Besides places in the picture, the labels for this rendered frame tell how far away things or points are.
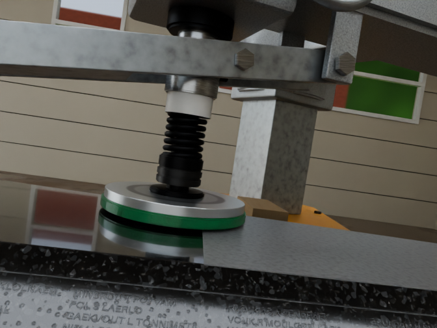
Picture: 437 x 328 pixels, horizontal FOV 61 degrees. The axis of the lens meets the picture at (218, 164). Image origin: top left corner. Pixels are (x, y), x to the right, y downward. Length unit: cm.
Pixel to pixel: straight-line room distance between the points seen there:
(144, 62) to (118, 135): 620
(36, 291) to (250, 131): 103
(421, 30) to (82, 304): 62
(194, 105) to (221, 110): 610
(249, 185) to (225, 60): 79
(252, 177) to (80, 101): 577
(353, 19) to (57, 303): 53
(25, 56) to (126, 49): 12
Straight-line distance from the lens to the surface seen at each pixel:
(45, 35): 51
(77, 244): 40
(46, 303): 37
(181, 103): 55
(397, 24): 68
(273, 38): 123
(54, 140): 696
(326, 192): 713
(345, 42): 61
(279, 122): 124
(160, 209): 48
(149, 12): 63
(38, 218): 49
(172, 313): 36
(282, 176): 127
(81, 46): 50
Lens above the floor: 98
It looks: 3 degrees down
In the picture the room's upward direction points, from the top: 8 degrees clockwise
